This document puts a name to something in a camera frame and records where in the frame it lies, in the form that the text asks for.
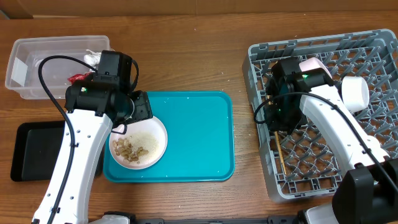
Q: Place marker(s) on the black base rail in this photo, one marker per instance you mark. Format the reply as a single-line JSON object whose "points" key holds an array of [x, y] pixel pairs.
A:
{"points": [[278, 219]]}

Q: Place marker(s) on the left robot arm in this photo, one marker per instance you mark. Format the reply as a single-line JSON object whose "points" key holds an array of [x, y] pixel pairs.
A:
{"points": [[94, 106]]}

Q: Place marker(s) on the white plate with food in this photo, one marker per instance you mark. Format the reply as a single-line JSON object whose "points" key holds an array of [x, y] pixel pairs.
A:
{"points": [[153, 126]]}

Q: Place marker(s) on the white tissue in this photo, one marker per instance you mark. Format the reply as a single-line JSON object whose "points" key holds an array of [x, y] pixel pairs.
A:
{"points": [[92, 58]]}

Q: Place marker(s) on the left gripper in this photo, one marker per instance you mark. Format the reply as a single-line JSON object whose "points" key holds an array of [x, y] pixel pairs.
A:
{"points": [[143, 107]]}

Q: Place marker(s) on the black plastic tray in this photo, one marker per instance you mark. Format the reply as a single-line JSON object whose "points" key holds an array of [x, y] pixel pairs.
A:
{"points": [[36, 150]]}

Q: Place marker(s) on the clear plastic bin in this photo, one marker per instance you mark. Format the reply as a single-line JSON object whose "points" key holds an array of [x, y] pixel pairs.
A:
{"points": [[27, 54]]}

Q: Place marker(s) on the rice pile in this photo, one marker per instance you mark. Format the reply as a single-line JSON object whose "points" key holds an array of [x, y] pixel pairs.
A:
{"points": [[143, 145]]}

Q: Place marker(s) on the peanuts pile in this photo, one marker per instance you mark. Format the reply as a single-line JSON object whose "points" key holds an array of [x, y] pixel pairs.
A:
{"points": [[124, 148]]}

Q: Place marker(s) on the grey dishwasher rack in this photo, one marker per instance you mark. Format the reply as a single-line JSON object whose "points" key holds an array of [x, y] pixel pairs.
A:
{"points": [[312, 170]]}

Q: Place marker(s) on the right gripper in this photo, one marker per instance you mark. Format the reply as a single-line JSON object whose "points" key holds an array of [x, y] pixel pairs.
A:
{"points": [[276, 124]]}

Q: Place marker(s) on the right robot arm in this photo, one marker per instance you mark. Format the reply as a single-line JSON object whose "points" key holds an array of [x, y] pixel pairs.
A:
{"points": [[368, 191]]}

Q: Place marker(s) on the teal serving tray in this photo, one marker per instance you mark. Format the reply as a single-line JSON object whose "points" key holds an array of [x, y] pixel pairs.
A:
{"points": [[200, 145]]}

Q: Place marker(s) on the wooden chopstick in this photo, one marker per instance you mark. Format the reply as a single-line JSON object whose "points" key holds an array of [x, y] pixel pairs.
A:
{"points": [[283, 164], [276, 136]]}

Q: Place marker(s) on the red snack wrapper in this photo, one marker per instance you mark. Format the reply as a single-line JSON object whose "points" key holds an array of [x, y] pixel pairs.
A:
{"points": [[76, 77]]}

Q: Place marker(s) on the pale green bowl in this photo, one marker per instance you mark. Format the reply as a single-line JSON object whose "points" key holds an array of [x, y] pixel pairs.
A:
{"points": [[355, 93]]}

